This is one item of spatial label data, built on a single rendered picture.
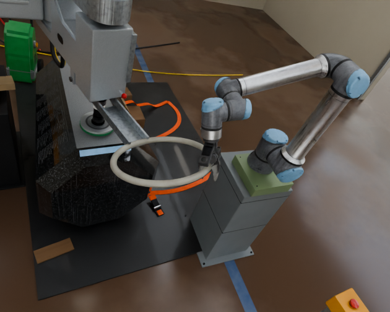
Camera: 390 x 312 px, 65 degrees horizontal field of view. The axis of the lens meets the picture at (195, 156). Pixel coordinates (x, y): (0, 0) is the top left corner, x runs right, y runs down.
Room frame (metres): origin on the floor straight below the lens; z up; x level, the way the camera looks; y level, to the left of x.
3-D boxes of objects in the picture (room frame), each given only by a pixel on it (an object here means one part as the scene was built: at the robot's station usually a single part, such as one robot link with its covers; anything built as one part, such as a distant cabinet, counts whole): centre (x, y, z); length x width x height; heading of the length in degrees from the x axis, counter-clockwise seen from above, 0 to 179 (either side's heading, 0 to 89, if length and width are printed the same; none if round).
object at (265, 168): (1.60, -0.43, 0.98); 0.19 x 0.19 x 0.10
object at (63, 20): (1.70, 0.96, 1.32); 0.74 x 0.23 x 0.49; 52
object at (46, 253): (0.96, 0.70, 0.02); 0.25 x 0.10 x 0.01; 138
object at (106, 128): (1.45, 0.66, 0.89); 0.21 x 0.21 x 0.01
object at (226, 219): (1.61, -0.43, 0.43); 0.50 x 0.50 x 0.85; 35
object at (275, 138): (1.59, -0.43, 1.11); 0.17 x 0.15 x 0.18; 34
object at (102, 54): (1.50, 0.72, 1.34); 0.36 x 0.22 x 0.45; 52
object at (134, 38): (1.49, 0.53, 1.39); 0.08 x 0.03 x 0.28; 52
